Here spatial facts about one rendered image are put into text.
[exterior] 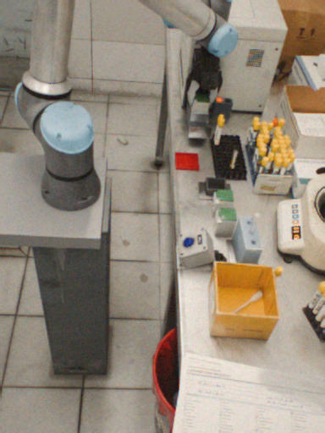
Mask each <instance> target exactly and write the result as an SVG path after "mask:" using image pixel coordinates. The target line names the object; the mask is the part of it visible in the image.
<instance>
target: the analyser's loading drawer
mask: <svg viewBox="0 0 325 433"><path fill-rule="evenodd" d="M186 100H187V111H188V122H189V137H190V138H205V139H210V136H211V132H212V127H210V123H209V113H208V112H207V113H206V112H192V111H191V107H192V105H190V104H189V100H188V92H187V94H186Z"/></svg>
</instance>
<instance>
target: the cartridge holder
mask: <svg viewBox="0 0 325 433"><path fill-rule="evenodd" d="M197 185H198V198H202V199H212V197H213V193H215V192H218V190H219V189H222V190H231V184H226V180H225V178H206V181H205V182H198V184H197Z"/></svg>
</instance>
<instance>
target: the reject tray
mask: <svg viewBox="0 0 325 433"><path fill-rule="evenodd" d="M175 163H176V169H179V170H196V171H199V163H198V154H197V153H188V152H175Z"/></svg>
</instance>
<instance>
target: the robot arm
mask: <svg viewBox="0 0 325 433"><path fill-rule="evenodd" d="M136 1H138V2H139V3H141V4H143V5H144V6H147V7H148V8H149V9H150V10H151V11H152V12H153V13H155V14H157V15H159V16H161V17H162V20H163V23H164V24H165V26H166V27H167V28H169V29H179V30H181V31H183V32H184V33H186V34H187V35H189V37H190V38H192V39H193V40H194V41H196V42H197V43H198V44H200V45H201V48H194V53H193V58H192V69H191V71H190V72H189V74H188V78H187V87H188V100H189V104H190V105H192V104H193V101H194V97H195V95H196V91H197V90H198V87H199V81H201V88H202V89H203V90H209V101H210V102H209V106H211V105H212V103H213V102H214V101H215V100H216V98H217V96H218V93H219V91H220V88H221V86H222V83H223V79H222V70H219V69H221V67H220V66H219V64H220V59H219V58H222V57H225V56H228V55H229V54H230V53H231V52H232V51H233V50H234V48H235V47H236V45H237V42H238V32H237V30H236V29H235V28H234V27H233V26H232V25H231V24H229V15H230V9H231V6H232V2H233V0H136ZM74 3H75V0H34V3H33V19H32V34H31V49H30V70H29V71H27V72H26V73H25V74H24V76H23V81H21V83H19V84H18V85H17V88H16V90H15V96H14V99H15V103H16V107H17V109H18V112H19V114H20V116H22V117H23V119H24V120H25V121H26V122H27V124H28V125H29V127H30V129H31V130H32V133H33V134H35V136H36V138H37V139H38V140H39V141H40V143H41V146H42V148H43V150H44V157H45V165H46V168H45V171H44V174H43V177H42V180H41V195H42V197H43V199H44V201H45V202H46V203H48V205H50V206H51V207H53V208H56V209H58V210H62V211H79V210H83V209H85V208H87V207H90V206H92V205H93V204H95V203H96V200H97V199H98V197H99V195H100V193H101V183H100V179H99V177H98V175H97V173H96V169H95V168H94V135H95V130H94V125H93V121H92V118H91V115H90V113H89V112H87V111H86V110H85V109H84V108H83V107H82V106H80V105H77V106H74V103H73V102H71V101H70V97H71V91H72V82H71V80H70V79H69V78H68V77H67V72H68V65H69V49H70V42H71V33H72V26H73V17H74ZM196 51H197V52H196Z"/></svg>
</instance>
